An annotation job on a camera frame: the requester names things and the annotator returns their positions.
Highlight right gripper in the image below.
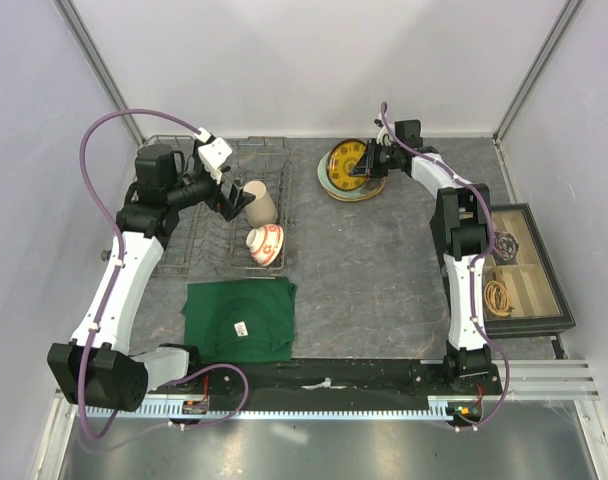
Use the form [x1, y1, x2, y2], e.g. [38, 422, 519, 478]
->
[349, 138, 402, 179]

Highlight mint green flower plate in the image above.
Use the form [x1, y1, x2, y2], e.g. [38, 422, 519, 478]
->
[317, 149, 385, 197]

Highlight yellow patterned small plate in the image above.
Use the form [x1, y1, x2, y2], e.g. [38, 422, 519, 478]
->
[327, 139, 372, 191]

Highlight beige cup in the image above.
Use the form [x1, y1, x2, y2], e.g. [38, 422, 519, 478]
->
[243, 180, 278, 228]

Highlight cream bird pattern plate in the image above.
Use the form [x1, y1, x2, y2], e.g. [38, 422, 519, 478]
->
[318, 176, 386, 202]

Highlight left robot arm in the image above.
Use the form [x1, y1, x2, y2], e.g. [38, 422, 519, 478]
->
[47, 137, 253, 412]

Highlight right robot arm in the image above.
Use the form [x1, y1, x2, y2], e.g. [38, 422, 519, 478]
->
[350, 118, 493, 394]

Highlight white red pattern bowl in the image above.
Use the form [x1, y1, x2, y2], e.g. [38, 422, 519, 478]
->
[246, 224, 285, 267]

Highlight folded green cloth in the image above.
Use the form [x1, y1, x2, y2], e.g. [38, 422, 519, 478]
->
[182, 277, 297, 363]

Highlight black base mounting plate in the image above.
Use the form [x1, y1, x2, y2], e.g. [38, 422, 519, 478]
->
[154, 358, 502, 410]

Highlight black glass lid box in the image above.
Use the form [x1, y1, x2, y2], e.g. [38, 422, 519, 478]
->
[430, 201, 575, 348]

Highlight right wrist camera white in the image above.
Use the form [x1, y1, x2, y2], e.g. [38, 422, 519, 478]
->
[374, 119, 394, 146]

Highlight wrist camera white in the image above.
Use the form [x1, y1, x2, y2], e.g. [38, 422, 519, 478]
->
[374, 119, 394, 146]
[195, 127, 233, 184]

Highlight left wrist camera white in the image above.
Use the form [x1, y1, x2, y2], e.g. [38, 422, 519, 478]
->
[195, 127, 233, 184]

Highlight grey wire dish rack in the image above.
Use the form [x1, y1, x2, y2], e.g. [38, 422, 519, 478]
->
[114, 133, 302, 279]

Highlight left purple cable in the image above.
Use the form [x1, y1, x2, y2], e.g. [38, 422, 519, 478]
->
[76, 108, 249, 454]

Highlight blue slotted cable duct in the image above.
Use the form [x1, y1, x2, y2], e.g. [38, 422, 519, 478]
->
[76, 397, 480, 419]

